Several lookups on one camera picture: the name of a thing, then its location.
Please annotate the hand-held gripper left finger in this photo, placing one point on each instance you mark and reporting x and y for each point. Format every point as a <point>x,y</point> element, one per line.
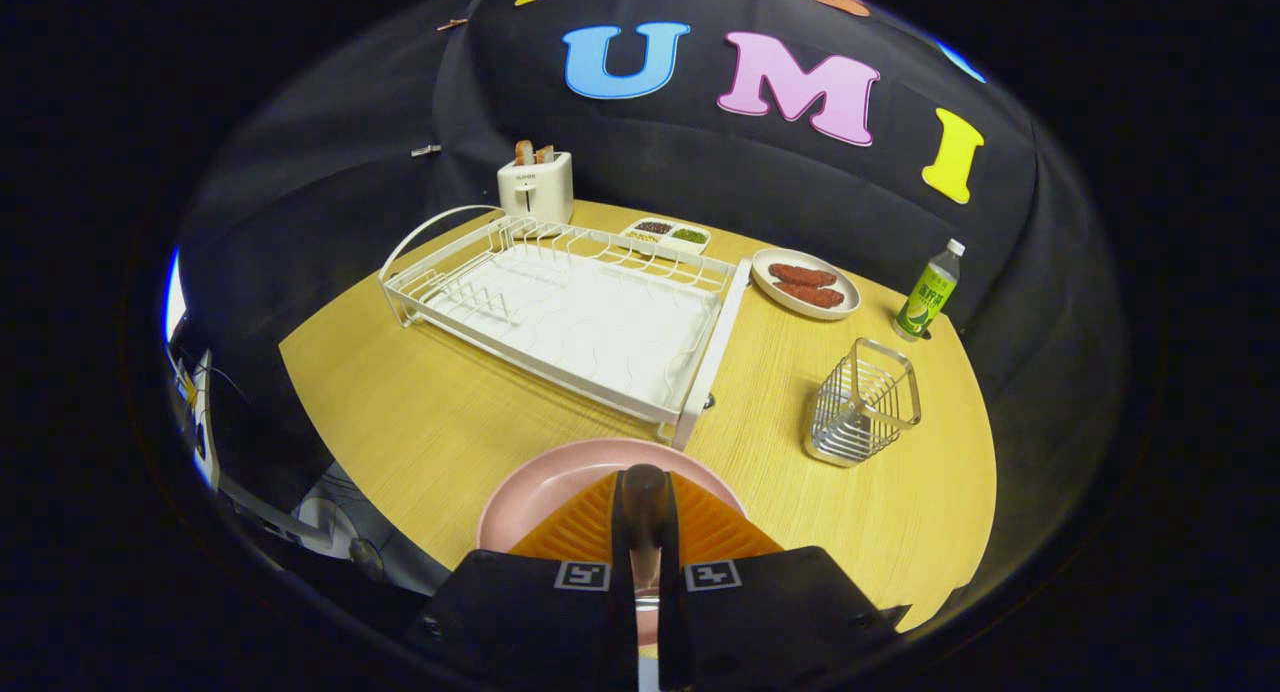
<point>520,612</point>

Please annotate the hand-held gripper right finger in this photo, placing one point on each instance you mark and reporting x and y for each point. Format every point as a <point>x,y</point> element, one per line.
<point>770,612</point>

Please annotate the pink plate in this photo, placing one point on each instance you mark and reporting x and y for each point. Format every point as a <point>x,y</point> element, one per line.
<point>560,472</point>

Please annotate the white plate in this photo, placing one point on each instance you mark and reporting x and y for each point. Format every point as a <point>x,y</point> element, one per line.
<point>765,282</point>

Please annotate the white divided condiment dish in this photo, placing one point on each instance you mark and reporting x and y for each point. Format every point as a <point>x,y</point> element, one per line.
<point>665,237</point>

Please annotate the red sausage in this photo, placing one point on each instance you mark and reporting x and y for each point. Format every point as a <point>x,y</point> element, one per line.
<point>812,295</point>
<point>803,275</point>

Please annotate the green tea bottle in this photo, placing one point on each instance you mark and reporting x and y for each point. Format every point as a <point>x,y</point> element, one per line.
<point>925,302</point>

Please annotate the white device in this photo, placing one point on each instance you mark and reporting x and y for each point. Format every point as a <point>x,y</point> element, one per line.
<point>204,422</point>

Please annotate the white toaster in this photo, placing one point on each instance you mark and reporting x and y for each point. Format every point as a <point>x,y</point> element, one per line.
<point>535,192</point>

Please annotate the black backdrop cloth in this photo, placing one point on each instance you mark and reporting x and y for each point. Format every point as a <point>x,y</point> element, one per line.
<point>700,172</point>

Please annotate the lit monitor screen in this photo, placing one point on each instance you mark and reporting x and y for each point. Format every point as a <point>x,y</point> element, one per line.
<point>174,297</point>

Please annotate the red clip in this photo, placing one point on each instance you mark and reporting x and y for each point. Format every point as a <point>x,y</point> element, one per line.
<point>452,23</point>

